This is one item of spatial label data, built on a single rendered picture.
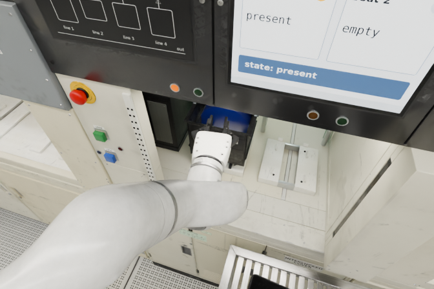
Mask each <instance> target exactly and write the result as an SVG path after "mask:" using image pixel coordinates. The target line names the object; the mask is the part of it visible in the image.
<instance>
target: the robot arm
mask: <svg viewBox="0 0 434 289"><path fill-rule="evenodd" d="M212 123H213V115H211V116H210V119H208V120H207V124H205V125H204V126H203V127H201V128H199V129H198V130H194V131H192V132H191V134H192V137H193V139H194V147H193V151H192V164H191V167H190V168H189V174H188V176H187V180H179V179H168V180H156V181H140V182H131V183H117V184H106V185H103V186H98V187H95V188H92V189H90V190H87V191H86V192H83V193H82V194H81V195H79V196H77V197H76V198H75V199H74V200H73V201H71V202H70V203H69V204H68V205H67V206H66V207H65V208H64V209H63V210H62V211H61V212H60V213H59V214H58V216H57V217H56V218H55V219H54V220H53V221H52V222H51V224H50V225H49V226H48V227H47V229H46V230H45V231H44V232H43V233H42V234H41V235H40V236H39V237H38V238H37V240H36V241H35V242H34V243H33V244H32V245H31V246H30V247H29V248H28V249H27V250H26V251H25V252H24V253H23V254H21V255H20V256H19V257H18V258H17V259H16V260H15V261H13V262H12V263H10V264H9V265H8V266H6V267H5V268H4V269H2V270H1V271H0V289H106V288H107V287H108V286H110V285H111V284H112V283H113V282H115V281H116V280H117V279H118V278H119V277H120V276H121V275H122V274H123V273H124V271H125V270H126V269H127V268H128V267H129V265H130V264H131V262H133V260H134V259H135V258H136V257H137V256H138V255H139V254H141V253H143V252H144V251H145V250H148V249H149V248H151V247H153V246H154V245H156V244H158V243H159V242H161V241H163V240H164V239H166V238H168V237H169V236H171V235H172V234H174V233H176V232H177V231H178V230H181V229H182V228H188V229H191V230H197V231H204V230H208V229H210V228H211V227H212V226H220V225H224V224H229V223H232V222H234V221H236V220H237V219H239V218H240V217H241V216H242V215H243V213H244V212H245V211H246V209H247V206H248V201H249V195H248V191H247V189H246V187H245V186H244V185H243V184H242V183H239V182H233V181H221V180H222V174H223V170H224V169H225V167H226V165H227V162H228V159H229V155H230V152H231V148H232V147H233V146H234V145H235V144H236V143H237V142H238V141H239V137H237V136H236V135H234V134H233V133H232V132H231V131H230V130H229V121H228V117H225V121H224V124H223V132H222V133H217V132H209V131H210V130H211V128H212Z"/></svg>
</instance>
